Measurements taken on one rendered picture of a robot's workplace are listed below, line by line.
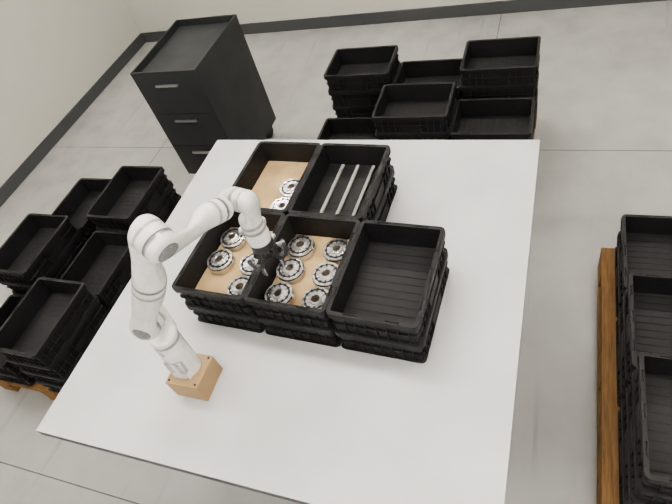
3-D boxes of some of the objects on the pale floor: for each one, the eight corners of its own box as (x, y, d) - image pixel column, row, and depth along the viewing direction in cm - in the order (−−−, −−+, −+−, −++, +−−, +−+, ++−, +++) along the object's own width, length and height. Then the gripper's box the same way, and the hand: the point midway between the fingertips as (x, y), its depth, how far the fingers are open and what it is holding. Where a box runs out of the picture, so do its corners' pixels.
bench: (501, 597, 187) (499, 553, 135) (135, 489, 244) (35, 430, 192) (533, 245, 278) (540, 139, 226) (261, 227, 335) (217, 139, 284)
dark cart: (250, 189, 362) (192, 72, 296) (194, 187, 378) (128, 75, 312) (281, 130, 398) (236, 13, 331) (228, 130, 414) (176, 19, 347)
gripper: (241, 256, 162) (258, 288, 174) (285, 233, 164) (299, 266, 176) (233, 241, 167) (251, 273, 179) (276, 219, 169) (290, 252, 181)
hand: (273, 267), depth 177 cm, fingers open, 5 cm apart
